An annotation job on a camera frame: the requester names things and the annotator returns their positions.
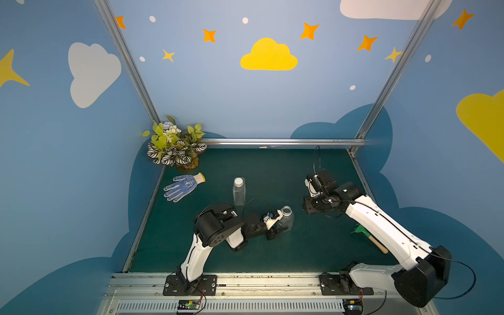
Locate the controller board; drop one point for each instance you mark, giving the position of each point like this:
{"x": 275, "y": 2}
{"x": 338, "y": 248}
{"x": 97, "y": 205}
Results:
{"x": 353, "y": 307}
{"x": 189, "y": 305}

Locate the round clear plastic bottle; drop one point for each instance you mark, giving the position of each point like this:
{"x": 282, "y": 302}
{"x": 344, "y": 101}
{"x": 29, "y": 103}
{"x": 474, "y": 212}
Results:
{"x": 285, "y": 223}

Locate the aluminium frame post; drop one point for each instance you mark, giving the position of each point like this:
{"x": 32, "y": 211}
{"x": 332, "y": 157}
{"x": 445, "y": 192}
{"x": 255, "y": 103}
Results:
{"x": 108, "y": 17}
{"x": 411, "y": 46}

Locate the white bottle cap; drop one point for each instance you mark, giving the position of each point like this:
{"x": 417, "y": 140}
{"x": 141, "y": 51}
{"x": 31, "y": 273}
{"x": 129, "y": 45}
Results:
{"x": 239, "y": 181}

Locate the aluminium back frame bar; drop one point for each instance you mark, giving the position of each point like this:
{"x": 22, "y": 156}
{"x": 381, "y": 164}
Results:
{"x": 235, "y": 143}

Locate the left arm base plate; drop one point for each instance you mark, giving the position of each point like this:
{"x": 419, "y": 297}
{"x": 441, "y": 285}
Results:
{"x": 177, "y": 285}

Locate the aluminium front rail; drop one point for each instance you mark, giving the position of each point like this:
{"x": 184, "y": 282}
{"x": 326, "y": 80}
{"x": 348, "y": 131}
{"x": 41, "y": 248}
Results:
{"x": 246, "y": 293}

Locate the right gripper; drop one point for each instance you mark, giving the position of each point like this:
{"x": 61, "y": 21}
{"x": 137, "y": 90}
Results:
{"x": 311, "y": 203}

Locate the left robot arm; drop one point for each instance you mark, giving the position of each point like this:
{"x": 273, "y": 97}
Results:
{"x": 220, "y": 223}

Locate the square clear plastic bottle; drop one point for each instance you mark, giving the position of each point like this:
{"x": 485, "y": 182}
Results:
{"x": 239, "y": 194}

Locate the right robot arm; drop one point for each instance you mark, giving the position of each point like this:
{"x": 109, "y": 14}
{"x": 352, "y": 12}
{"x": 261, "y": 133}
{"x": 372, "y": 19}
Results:
{"x": 422, "y": 270}

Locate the right controller board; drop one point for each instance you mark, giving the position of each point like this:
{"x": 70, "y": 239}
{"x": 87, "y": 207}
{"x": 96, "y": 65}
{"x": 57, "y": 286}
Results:
{"x": 353, "y": 307}

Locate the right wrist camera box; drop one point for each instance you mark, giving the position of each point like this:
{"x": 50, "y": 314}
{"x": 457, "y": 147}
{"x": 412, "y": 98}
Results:
{"x": 311, "y": 182}

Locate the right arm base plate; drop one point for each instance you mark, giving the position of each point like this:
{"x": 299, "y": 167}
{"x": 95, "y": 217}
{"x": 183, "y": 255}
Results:
{"x": 336, "y": 284}

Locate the left aluminium frame post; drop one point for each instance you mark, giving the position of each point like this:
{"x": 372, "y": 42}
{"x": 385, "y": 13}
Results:
{"x": 108, "y": 17}

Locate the blue dotted work glove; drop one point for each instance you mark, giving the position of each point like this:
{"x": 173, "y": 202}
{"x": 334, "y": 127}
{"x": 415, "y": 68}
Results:
{"x": 182, "y": 186}

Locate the green toy rake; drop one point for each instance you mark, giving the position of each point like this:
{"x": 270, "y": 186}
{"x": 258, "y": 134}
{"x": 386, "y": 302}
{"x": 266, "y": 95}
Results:
{"x": 361, "y": 230}

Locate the artificial potted plant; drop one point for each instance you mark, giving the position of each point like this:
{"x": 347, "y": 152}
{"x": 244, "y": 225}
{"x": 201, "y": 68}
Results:
{"x": 173, "y": 146}

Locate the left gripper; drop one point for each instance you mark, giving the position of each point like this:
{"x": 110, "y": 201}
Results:
{"x": 270, "y": 231}

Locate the right aluminium frame post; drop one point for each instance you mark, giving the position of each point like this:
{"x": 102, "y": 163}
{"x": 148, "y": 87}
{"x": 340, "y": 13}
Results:
{"x": 411, "y": 46}

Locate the left controller board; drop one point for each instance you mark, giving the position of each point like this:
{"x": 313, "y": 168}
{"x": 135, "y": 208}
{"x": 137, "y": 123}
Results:
{"x": 189, "y": 305}

